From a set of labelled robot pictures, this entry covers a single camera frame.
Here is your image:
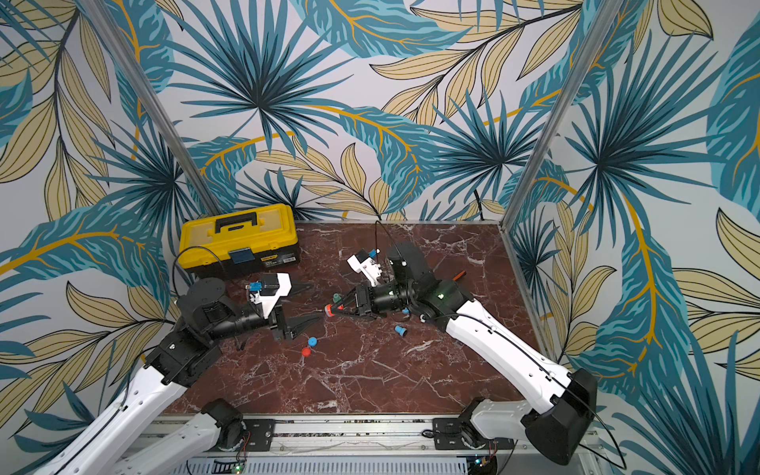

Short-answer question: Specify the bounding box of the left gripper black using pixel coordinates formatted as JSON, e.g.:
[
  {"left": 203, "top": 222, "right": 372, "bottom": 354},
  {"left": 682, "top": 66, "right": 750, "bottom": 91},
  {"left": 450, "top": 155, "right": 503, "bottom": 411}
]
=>
[{"left": 207, "top": 276, "right": 325, "bottom": 342}]

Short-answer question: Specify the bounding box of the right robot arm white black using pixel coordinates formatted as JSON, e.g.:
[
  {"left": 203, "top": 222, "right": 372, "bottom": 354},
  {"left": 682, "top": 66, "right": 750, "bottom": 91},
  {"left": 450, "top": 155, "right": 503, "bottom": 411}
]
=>
[{"left": 326, "top": 241, "right": 598, "bottom": 465}]

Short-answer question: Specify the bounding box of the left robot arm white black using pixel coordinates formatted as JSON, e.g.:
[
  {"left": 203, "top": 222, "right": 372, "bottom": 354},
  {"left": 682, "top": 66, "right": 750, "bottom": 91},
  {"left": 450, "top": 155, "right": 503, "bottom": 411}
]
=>
[{"left": 37, "top": 273, "right": 322, "bottom": 474}]

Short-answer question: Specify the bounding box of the yellow black toolbox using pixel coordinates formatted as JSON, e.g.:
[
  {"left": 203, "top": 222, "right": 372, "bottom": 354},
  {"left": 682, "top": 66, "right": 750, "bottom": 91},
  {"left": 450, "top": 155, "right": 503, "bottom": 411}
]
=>
[{"left": 178, "top": 204, "right": 301, "bottom": 280}]

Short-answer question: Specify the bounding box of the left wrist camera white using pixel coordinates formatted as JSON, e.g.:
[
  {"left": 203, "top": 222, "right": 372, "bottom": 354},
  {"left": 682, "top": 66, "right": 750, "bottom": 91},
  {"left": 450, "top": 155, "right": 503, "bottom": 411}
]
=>
[{"left": 247, "top": 273, "right": 293, "bottom": 320}]

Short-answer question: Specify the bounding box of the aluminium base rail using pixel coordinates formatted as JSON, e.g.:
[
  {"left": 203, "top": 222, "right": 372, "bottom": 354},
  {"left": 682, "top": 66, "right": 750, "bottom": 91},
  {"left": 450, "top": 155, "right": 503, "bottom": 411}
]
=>
[{"left": 170, "top": 414, "right": 613, "bottom": 474}]

